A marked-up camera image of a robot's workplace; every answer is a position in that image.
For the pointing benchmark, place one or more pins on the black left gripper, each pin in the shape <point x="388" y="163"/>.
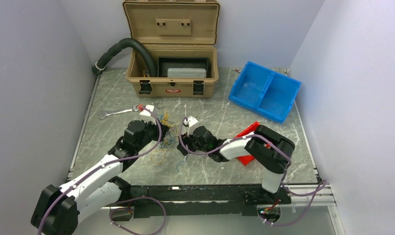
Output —
<point x="155" y="127"/>

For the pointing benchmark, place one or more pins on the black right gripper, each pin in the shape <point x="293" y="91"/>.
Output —
<point x="185" y="140"/>

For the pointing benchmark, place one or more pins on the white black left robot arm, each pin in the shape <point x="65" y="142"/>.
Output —
<point x="60" y="209"/>

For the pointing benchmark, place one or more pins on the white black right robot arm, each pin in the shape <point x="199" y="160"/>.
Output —
<point x="271" y="149"/>

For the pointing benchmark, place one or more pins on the silver combination wrench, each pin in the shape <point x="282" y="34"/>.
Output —
<point x="105" y="114"/>

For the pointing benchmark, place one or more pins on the black left toolbox latch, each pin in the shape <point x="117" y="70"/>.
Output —
<point x="145" y="87"/>

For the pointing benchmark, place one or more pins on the black toolbox latch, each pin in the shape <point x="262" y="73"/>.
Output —
<point x="198" y="88"/>
<point x="145" y="87"/>

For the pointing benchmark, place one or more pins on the black right toolbox latch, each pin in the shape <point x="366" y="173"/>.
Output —
<point x="198" y="88"/>

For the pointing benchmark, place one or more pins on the grey case in toolbox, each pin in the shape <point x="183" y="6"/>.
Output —
<point x="187" y="73"/>

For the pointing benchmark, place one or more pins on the black tray in toolbox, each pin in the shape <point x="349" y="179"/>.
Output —
<point x="165" y="63"/>

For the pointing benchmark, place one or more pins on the blue divided plastic bin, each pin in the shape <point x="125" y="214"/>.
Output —
<point x="264" y="92"/>

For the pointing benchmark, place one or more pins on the tan plastic toolbox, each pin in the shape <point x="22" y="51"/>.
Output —
<point x="173" y="28"/>

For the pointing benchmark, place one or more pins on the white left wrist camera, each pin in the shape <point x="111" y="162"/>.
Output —
<point x="147" y="112"/>

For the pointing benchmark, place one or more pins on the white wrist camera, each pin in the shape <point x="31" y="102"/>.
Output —
<point x="147" y="112"/>
<point x="191" y="123"/>

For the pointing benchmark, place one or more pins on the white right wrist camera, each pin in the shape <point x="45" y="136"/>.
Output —
<point x="191" y="123"/>

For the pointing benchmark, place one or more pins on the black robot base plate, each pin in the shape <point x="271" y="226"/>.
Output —
<point x="242" y="199"/>

